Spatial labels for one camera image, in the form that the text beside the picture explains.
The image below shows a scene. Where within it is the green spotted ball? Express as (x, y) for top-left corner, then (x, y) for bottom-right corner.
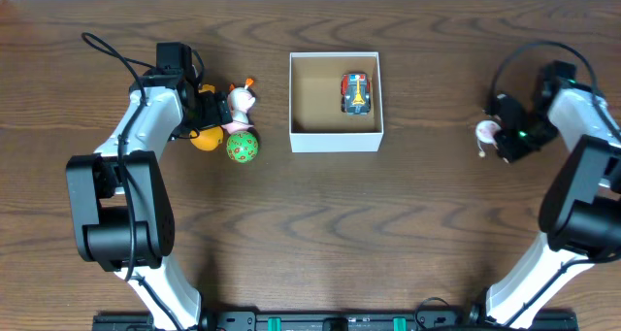
(226, 131), (259, 163)

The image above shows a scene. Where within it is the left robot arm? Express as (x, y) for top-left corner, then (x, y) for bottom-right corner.
(66, 43), (232, 330)

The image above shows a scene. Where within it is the white cardboard box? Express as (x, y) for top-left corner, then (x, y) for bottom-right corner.
(289, 51), (384, 152)

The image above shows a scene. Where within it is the orange rubber giraffe toy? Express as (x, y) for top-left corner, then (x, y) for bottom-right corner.
(190, 84), (224, 151)

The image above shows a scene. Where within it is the black mounting rail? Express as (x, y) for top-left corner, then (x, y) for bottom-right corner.
(91, 309), (580, 331)

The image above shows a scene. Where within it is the red grey toy truck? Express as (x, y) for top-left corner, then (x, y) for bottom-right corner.
(341, 73), (371, 116)

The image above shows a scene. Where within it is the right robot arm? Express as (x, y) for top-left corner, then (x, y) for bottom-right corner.
(471, 61), (620, 329)

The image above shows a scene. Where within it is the white pink rubber chicken toy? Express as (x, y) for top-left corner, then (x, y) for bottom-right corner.
(222, 78), (256, 135)

